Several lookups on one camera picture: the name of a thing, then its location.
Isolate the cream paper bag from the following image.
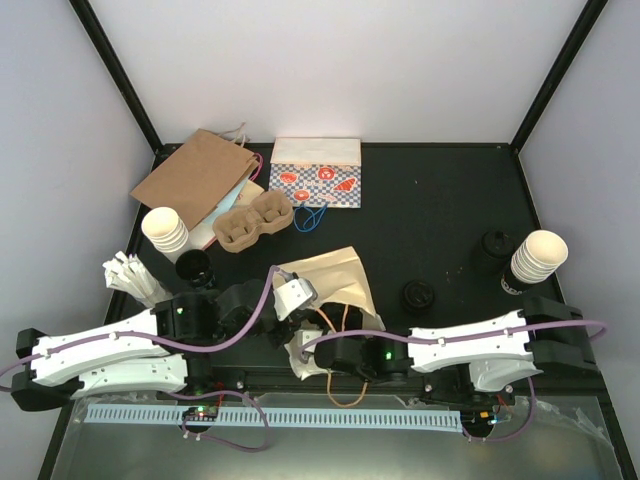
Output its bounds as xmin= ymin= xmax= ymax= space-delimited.
xmin=279 ymin=246 xmax=386 ymax=409

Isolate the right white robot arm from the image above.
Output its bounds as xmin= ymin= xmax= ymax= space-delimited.
xmin=299 ymin=297 xmax=607 ymax=403

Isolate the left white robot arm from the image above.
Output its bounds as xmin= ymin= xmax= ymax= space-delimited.
xmin=7 ymin=278 xmax=317 ymax=412

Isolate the small green circuit board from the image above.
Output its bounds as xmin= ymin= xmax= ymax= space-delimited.
xmin=182 ymin=406 xmax=219 ymax=422

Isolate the light blue paper bag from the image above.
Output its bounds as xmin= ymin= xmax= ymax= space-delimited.
xmin=216 ymin=179 xmax=264 ymax=208

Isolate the left white cup stack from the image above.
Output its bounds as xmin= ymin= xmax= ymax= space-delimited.
xmin=141 ymin=207 xmax=191 ymax=263

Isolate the white cup stack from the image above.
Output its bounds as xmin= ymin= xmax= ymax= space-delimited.
xmin=141 ymin=207 xmax=191 ymax=263
xmin=500 ymin=230 xmax=569 ymax=296

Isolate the blue checkered bakery bag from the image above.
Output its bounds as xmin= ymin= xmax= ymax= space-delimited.
xmin=269 ymin=137 xmax=362 ymax=233

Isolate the crumpled white paper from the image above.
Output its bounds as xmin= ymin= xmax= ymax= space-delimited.
xmin=102 ymin=251 xmax=172 ymax=308

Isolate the brown kraft paper bag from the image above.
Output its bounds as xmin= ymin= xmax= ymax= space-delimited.
xmin=131 ymin=129 xmax=258 ymax=230

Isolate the right white cup stack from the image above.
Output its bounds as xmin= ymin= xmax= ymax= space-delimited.
xmin=500 ymin=230 xmax=569 ymax=296

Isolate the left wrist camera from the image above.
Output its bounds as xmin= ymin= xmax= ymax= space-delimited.
xmin=274 ymin=278 xmax=318 ymax=321

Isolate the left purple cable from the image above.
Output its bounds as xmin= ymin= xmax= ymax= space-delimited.
xmin=0 ymin=264 xmax=296 ymax=454

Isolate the purple cable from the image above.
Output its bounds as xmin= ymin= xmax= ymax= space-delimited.
xmin=298 ymin=319 xmax=609 ymax=444
xmin=0 ymin=264 xmax=296 ymax=454

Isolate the light blue cable duct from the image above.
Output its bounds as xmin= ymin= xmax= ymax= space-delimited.
xmin=84 ymin=404 xmax=462 ymax=433

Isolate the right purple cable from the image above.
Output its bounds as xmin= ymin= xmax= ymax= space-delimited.
xmin=298 ymin=319 xmax=609 ymax=444

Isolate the left black frame post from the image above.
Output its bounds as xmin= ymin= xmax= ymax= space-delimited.
xmin=69 ymin=0 xmax=163 ymax=154

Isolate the black frame post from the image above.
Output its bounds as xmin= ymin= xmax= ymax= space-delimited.
xmin=69 ymin=0 xmax=163 ymax=154
xmin=510 ymin=0 xmax=608 ymax=154

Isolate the right black frame post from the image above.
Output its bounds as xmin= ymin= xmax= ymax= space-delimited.
xmin=510 ymin=0 xmax=608 ymax=154

